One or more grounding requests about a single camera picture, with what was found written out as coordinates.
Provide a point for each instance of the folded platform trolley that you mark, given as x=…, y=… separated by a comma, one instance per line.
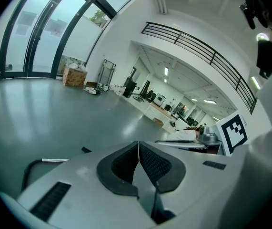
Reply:
x=107, y=75

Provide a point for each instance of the black head-worn camera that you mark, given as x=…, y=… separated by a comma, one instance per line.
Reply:
x=249, y=18

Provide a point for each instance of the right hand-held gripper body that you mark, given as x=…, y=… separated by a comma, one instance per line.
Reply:
x=233, y=135

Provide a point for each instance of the black balcony railing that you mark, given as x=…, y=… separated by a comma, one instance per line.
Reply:
x=214, y=56

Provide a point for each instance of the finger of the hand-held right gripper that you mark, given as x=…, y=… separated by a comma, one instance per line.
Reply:
x=185, y=145

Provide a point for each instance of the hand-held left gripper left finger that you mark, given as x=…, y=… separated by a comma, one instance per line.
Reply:
x=78, y=199

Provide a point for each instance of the black cabinet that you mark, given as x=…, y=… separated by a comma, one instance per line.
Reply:
x=129, y=88

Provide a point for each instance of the patterned cardboard box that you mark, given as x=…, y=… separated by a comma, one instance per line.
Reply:
x=75, y=77

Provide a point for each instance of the white plastic bags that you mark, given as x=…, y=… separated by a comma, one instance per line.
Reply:
x=76, y=65

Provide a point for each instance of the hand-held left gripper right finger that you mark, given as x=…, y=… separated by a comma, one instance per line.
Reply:
x=197, y=187

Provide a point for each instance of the long wooden counter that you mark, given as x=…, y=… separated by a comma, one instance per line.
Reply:
x=158, y=111

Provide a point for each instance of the small cardboard box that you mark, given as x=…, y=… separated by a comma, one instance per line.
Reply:
x=158, y=121

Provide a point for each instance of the round ceiling light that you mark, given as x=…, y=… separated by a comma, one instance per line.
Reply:
x=261, y=36

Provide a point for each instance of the black framed glass doors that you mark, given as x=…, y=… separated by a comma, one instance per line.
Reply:
x=45, y=44

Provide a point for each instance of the white crumpled cloth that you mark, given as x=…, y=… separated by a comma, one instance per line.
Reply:
x=181, y=135

